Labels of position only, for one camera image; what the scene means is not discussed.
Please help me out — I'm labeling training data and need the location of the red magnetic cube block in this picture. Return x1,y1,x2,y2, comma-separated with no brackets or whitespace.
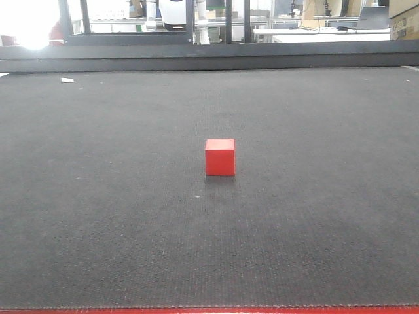
205,139,236,176

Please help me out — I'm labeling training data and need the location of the dark grey table mat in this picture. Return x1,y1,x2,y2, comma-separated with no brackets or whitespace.
1,67,418,309

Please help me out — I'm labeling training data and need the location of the white humanoid robot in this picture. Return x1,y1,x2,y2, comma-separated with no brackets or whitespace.
145,0,210,45

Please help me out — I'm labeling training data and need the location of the white background table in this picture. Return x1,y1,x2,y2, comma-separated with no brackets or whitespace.
253,27,391,43

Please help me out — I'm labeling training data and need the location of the grey laptop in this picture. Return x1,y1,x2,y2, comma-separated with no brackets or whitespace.
355,6,390,30

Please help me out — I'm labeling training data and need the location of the cardboard box stack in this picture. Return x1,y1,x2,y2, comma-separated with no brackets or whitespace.
389,0,418,40

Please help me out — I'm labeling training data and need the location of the black metal frame rack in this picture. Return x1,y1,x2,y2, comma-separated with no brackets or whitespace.
58,1,233,46

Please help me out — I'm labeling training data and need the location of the black table edge rail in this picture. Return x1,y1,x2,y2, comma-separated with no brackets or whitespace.
1,40,418,73

